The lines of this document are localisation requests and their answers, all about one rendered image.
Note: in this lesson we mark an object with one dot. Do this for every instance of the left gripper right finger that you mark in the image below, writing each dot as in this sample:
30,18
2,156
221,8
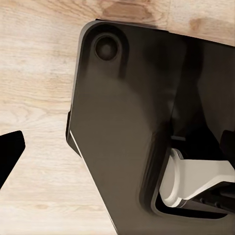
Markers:
227,146

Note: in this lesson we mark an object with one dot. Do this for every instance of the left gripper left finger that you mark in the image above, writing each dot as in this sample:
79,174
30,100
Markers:
12,146

